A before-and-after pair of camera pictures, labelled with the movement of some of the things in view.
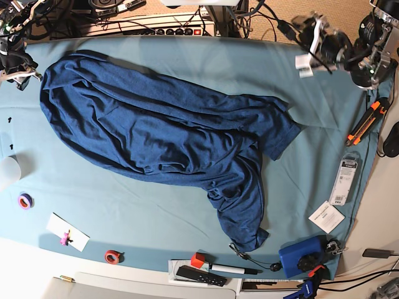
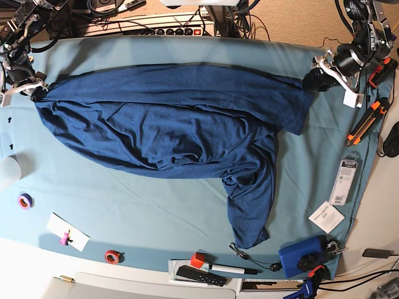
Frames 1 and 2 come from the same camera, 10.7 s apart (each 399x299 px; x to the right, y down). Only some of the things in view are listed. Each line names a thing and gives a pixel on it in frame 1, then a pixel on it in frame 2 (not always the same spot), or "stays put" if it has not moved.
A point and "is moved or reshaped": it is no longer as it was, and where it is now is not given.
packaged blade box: (345, 179) stays put
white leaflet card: (326, 217) stays put
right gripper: (330, 49) to (346, 63)
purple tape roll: (25, 200) stays put
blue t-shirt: (153, 123) is moved or reshaped
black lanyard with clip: (275, 266) stays put
